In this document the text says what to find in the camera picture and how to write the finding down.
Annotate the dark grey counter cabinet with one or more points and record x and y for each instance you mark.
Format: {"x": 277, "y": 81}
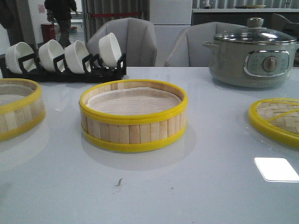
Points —
{"x": 240, "y": 16}

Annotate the wooden plate on counter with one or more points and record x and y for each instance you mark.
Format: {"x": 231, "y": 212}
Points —
{"x": 254, "y": 6}

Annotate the black dish rack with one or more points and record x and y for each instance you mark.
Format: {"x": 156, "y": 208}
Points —
{"x": 94, "y": 70}

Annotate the red barrier belt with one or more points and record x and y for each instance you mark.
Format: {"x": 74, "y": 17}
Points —
{"x": 129, "y": 14}

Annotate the glass pot lid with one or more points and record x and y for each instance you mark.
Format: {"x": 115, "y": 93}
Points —
{"x": 255, "y": 33}

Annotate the left grey chair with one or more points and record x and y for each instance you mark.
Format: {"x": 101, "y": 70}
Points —
{"x": 136, "y": 38}

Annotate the white paper liner centre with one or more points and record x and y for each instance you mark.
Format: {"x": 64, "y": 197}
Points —
{"x": 133, "y": 101}

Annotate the person in dark clothes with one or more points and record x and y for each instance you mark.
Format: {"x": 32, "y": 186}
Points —
{"x": 60, "y": 10}

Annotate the white bowl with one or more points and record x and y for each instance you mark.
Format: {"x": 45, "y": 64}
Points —
{"x": 110, "y": 51}
{"x": 48, "y": 52}
{"x": 74, "y": 54}
{"x": 15, "y": 52}

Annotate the red trash bin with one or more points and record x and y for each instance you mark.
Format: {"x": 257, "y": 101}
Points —
{"x": 48, "y": 32}

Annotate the bamboo steamer lid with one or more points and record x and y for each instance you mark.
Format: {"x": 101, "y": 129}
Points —
{"x": 277, "y": 118}

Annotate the grey chair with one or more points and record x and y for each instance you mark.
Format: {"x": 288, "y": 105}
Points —
{"x": 188, "y": 49}
{"x": 136, "y": 38}

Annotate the bamboo steamer tray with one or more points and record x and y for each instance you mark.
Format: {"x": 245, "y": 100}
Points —
{"x": 22, "y": 115}
{"x": 136, "y": 133}

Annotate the grey electric cooking pot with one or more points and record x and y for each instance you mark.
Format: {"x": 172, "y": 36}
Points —
{"x": 251, "y": 65}

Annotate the right grey chair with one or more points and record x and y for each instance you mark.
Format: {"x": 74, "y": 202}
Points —
{"x": 188, "y": 49}

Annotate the white paper steamer liner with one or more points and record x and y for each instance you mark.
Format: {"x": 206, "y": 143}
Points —
{"x": 10, "y": 93}

